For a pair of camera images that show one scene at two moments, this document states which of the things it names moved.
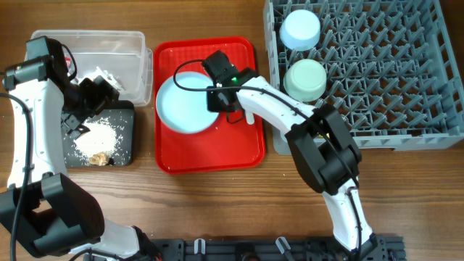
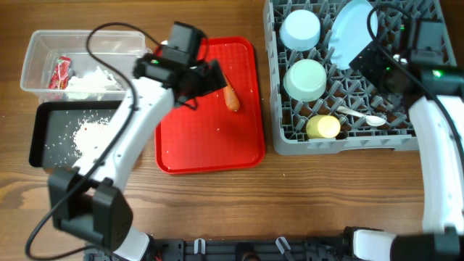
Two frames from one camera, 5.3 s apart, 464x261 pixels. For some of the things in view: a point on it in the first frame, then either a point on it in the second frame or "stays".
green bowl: [305, 80] stays
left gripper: [101, 93] -> [209, 84]
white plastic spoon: [250, 117] -> [370, 119]
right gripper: [220, 100] -> [367, 61]
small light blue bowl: [300, 30] stays
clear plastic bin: [120, 56] stays
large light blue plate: [185, 112] -> [350, 32]
